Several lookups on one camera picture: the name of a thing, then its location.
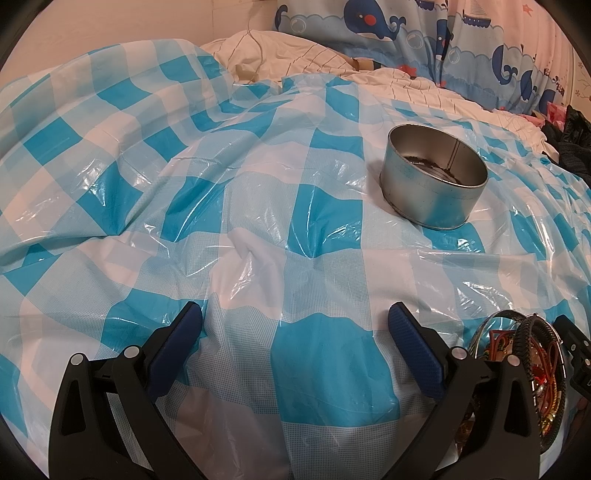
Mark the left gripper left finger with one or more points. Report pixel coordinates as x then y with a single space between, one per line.
85 442

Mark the silver metal bangle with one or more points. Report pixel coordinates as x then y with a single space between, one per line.
494 338

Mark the blue whale print curtain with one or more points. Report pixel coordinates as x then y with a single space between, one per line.
506 55

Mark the pink cloth item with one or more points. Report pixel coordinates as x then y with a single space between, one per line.
555 114

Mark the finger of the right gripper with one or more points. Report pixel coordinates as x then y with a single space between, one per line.
577 345

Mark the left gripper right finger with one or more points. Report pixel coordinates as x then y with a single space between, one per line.
484 423

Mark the gold wire bangle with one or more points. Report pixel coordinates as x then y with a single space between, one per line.
549 387

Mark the round silver metal tin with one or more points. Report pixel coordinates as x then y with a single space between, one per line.
430 177

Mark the blue white checkered plastic cloth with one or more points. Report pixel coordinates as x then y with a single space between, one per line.
142 176

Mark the black clothing pile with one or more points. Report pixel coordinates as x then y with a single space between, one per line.
572 143

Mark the white grid pattern pillow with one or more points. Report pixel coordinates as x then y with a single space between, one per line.
251 56

